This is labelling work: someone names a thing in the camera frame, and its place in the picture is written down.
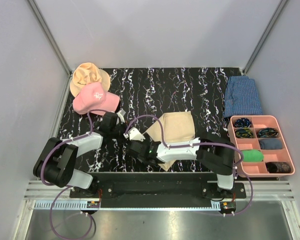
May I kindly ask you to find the grey blue rolled sock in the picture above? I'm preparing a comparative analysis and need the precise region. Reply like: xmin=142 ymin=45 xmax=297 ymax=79
xmin=259 ymin=138 xmax=283 ymax=150

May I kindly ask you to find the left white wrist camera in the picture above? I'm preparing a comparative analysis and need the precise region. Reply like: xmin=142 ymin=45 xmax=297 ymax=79
xmin=116 ymin=109 xmax=126 ymax=123

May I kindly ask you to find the teal patterned rolled sock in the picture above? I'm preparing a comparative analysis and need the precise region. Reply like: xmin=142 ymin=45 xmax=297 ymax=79
xmin=257 ymin=127 xmax=279 ymax=138

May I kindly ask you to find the beige cloth napkin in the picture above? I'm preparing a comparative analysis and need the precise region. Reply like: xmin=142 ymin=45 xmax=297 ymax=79
xmin=143 ymin=111 xmax=196 ymax=172

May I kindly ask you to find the pink baseball cap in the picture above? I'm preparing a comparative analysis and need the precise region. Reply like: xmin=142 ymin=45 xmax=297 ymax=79
xmin=72 ymin=82 xmax=121 ymax=116

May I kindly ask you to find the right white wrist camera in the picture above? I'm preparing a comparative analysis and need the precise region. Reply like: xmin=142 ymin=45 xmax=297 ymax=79
xmin=123 ymin=127 xmax=146 ymax=142

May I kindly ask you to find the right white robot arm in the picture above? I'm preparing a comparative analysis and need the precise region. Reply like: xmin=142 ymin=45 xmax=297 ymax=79
xmin=127 ymin=133 xmax=244 ymax=199

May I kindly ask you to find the pink divided organizer tray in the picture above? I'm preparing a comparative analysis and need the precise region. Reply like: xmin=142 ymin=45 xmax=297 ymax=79
xmin=228 ymin=115 xmax=295 ymax=178

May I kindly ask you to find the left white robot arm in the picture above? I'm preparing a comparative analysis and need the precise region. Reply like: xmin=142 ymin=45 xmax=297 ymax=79
xmin=33 ymin=109 xmax=127 ymax=198

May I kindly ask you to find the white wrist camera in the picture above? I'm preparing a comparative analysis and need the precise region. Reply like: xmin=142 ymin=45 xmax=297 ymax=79
xmin=123 ymin=127 xmax=146 ymax=142
xmin=116 ymin=109 xmax=126 ymax=123

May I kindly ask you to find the dark patterned rolled sock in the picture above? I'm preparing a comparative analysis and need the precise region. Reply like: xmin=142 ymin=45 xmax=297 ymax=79
xmin=265 ymin=161 xmax=292 ymax=174

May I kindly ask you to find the aluminium frame post right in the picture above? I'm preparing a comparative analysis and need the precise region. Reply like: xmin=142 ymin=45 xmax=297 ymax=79
xmin=242 ymin=0 xmax=290 ymax=75

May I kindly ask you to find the aluminium frame post left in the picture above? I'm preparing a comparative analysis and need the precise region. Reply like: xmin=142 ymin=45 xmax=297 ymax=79
xmin=26 ymin=0 xmax=72 ymax=77

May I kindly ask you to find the green rolled sock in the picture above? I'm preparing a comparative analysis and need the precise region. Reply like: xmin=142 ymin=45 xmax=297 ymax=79
xmin=242 ymin=149 xmax=264 ymax=163

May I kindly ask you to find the beige bucket hat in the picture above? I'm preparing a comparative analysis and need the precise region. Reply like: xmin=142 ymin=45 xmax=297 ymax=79
xmin=69 ymin=62 xmax=111 ymax=97

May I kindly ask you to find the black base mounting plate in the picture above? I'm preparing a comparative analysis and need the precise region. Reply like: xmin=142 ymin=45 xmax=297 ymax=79
xmin=69 ymin=171 xmax=247 ymax=200

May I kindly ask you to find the slotted aluminium rail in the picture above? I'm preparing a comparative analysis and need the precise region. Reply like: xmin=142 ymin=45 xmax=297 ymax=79
xmin=25 ymin=181 xmax=294 ymax=211

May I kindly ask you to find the aluminium frame post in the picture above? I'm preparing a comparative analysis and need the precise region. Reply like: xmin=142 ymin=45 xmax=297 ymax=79
xmin=26 ymin=0 xmax=72 ymax=77
xmin=242 ymin=0 xmax=290 ymax=75

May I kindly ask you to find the blue checkered folded cloth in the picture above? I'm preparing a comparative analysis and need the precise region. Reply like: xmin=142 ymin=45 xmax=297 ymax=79
xmin=223 ymin=75 xmax=263 ymax=118

